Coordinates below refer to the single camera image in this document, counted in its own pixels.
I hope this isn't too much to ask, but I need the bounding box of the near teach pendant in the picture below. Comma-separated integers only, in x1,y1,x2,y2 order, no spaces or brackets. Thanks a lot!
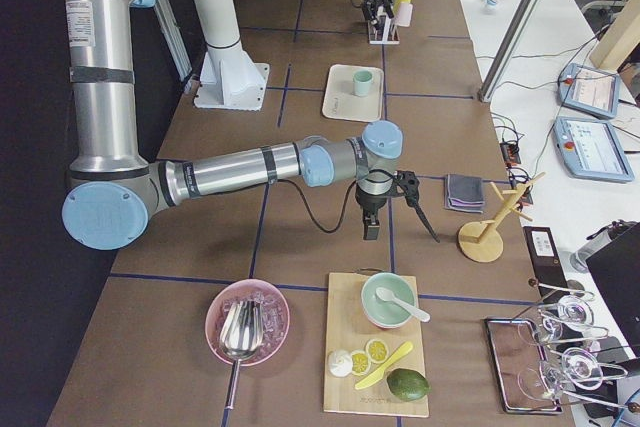
553,117,635,183

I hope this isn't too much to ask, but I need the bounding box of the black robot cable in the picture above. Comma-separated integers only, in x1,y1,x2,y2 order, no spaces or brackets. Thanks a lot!
274,177,354,234

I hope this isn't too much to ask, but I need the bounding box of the bamboo cutting board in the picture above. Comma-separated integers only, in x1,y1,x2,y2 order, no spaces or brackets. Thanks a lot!
323,273,429,418

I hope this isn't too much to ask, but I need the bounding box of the pink ice bowl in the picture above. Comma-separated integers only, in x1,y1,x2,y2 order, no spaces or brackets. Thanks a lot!
205,278,291,367

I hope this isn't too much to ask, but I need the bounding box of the grey folded cloth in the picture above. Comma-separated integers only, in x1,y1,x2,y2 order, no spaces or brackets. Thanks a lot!
444,174,485,214

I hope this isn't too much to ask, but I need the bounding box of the green cup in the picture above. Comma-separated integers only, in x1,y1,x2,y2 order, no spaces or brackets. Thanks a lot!
352,69,373,97

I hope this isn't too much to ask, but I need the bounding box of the lemon slice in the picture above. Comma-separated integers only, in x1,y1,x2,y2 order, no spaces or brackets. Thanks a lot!
350,350,371,377
364,338,390,364

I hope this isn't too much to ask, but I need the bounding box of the wine glass rack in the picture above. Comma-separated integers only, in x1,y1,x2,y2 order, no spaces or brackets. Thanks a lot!
516,279,639,416

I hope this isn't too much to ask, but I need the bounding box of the cream rabbit tray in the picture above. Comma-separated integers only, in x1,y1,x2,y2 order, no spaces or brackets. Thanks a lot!
321,64,384,122

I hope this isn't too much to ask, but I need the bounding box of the pink bowl under green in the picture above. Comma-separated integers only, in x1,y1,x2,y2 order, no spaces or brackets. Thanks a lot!
364,309,413,329

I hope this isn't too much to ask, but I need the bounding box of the white plastic spoon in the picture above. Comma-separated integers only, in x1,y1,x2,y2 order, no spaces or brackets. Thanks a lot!
375,287,431,323

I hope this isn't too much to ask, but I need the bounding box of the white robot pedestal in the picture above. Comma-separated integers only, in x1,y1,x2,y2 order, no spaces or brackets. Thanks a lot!
194,0,270,111

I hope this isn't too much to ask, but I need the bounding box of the avocado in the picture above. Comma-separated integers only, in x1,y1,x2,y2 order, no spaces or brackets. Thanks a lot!
386,368,431,402

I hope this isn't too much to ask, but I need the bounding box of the wooden mug tree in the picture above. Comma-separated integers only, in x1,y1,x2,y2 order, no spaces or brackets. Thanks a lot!
457,172,545,263

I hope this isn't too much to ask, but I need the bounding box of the pink cup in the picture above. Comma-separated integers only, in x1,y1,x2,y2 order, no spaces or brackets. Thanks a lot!
394,2,413,28

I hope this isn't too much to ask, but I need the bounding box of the metal scoop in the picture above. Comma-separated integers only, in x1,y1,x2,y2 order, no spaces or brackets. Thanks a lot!
219,300,263,410

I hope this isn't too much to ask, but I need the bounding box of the black box with label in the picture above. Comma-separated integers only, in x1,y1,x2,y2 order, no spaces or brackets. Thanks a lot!
523,226,567,287

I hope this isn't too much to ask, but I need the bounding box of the white wire cup rack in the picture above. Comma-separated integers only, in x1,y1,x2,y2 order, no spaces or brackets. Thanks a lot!
368,15,400,45

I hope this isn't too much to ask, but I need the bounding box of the yellow plastic knife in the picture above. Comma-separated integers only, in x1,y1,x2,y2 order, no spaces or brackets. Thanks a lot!
354,341,414,390

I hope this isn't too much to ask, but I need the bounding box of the aluminium frame post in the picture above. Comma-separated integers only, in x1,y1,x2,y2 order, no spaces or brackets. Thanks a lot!
478,0,541,103

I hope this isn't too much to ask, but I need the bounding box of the teach pendant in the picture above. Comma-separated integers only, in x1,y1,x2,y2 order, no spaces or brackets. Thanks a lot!
558,63,621,120
553,117,635,183

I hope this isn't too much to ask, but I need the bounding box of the far teach pendant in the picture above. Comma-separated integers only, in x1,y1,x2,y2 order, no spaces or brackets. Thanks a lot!
558,63,621,120

